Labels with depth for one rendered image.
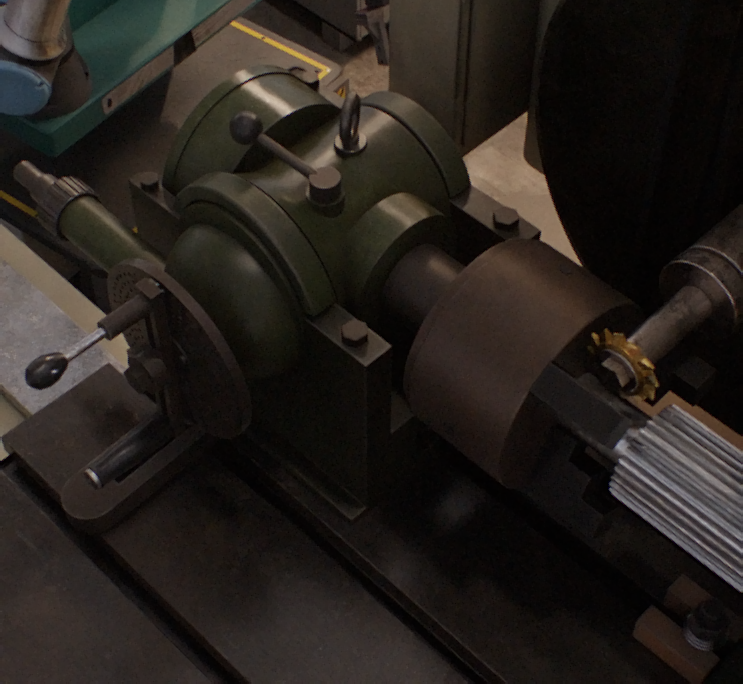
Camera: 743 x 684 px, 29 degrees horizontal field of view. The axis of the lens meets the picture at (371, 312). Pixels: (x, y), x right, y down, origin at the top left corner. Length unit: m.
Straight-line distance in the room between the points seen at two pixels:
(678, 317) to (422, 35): 0.48
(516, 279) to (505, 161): 2.02
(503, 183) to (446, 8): 1.70
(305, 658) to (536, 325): 0.38
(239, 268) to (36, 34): 1.03
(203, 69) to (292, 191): 1.67
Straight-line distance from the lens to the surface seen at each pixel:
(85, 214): 1.38
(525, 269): 1.18
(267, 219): 1.21
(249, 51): 2.95
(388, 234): 1.24
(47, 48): 2.22
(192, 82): 2.89
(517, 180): 3.14
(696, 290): 1.19
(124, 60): 2.55
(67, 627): 1.35
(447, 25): 1.46
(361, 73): 3.39
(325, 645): 1.31
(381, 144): 1.30
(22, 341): 1.91
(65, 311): 1.97
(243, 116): 1.25
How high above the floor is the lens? 2.16
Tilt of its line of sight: 49 degrees down
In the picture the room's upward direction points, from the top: straight up
